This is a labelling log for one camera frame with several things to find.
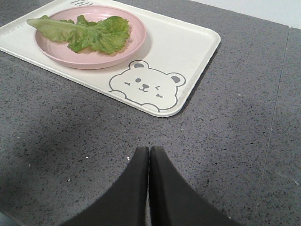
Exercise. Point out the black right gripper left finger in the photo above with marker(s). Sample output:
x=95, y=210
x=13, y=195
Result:
x=124, y=203

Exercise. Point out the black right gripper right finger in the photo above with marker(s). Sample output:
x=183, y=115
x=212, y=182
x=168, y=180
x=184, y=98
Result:
x=173, y=202

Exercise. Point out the cream bear serving tray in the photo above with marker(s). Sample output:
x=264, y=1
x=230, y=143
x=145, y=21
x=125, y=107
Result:
x=157, y=79

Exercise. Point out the pink round plate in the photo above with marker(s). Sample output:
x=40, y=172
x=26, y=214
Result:
x=87, y=58

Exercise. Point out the green lettuce leaf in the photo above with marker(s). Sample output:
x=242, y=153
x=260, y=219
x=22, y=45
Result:
x=108, y=36

